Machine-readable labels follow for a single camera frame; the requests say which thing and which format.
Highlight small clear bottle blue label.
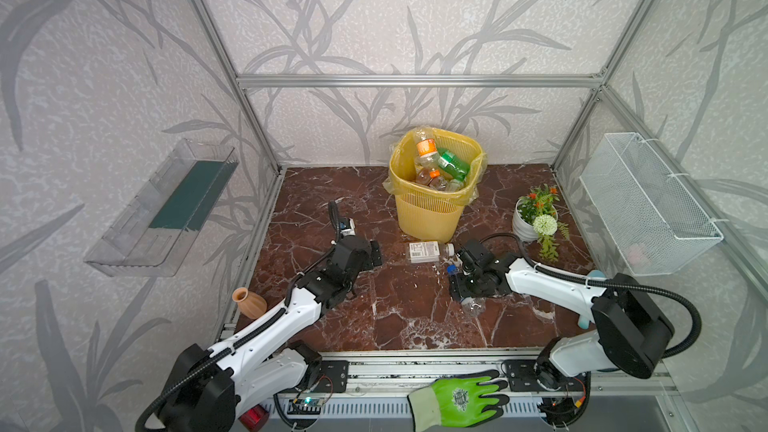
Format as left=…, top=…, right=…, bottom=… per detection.
left=446, top=258, right=486, bottom=318

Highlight square clear bottle white label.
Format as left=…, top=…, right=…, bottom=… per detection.
left=408, top=241, right=455, bottom=264

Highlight green soda bottle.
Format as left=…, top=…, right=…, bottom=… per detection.
left=438, top=148, right=470, bottom=183

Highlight clear bottle orange label cap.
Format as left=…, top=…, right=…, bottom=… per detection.
left=413, top=126, right=439, bottom=171

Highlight orange white milk tea bottle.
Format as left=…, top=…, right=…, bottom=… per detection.
left=445, top=178, right=466, bottom=193

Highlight yellow red label tea bottle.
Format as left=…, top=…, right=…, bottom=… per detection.
left=414, top=168, right=448, bottom=191

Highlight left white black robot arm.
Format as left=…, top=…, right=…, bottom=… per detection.
left=134, top=235, right=382, bottom=431

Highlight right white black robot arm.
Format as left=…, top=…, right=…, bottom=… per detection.
left=449, top=239, right=703, bottom=391

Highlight yellow slatted waste bin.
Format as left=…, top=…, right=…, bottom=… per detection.
left=389, top=127, right=485, bottom=244

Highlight yellow plastic bin liner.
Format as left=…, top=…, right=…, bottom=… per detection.
left=383, top=128, right=487, bottom=206

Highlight white pot artificial flowers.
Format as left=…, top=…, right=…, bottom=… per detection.
left=513, top=184, right=570, bottom=261

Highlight small terracotta vase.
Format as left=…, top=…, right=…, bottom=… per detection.
left=232, top=287, right=268, bottom=320

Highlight light blue bottle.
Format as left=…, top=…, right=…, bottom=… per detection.
left=577, top=269, right=607, bottom=331

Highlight green black work glove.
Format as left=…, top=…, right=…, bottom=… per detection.
left=407, top=369, right=509, bottom=432

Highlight green circuit board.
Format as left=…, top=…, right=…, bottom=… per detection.
left=285, top=395, right=330, bottom=419

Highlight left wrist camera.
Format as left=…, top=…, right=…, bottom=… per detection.
left=337, top=217, right=356, bottom=238

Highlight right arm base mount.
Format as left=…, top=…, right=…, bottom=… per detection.
left=501, top=358, right=591, bottom=394

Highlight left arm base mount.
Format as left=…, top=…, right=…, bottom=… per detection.
left=294, top=359, right=350, bottom=394

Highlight white wire mesh basket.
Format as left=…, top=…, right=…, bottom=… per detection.
left=580, top=132, right=723, bottom=276

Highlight clear acrylic wall shelf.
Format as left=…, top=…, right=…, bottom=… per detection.
left=84, top=139, right=239, bottom=278

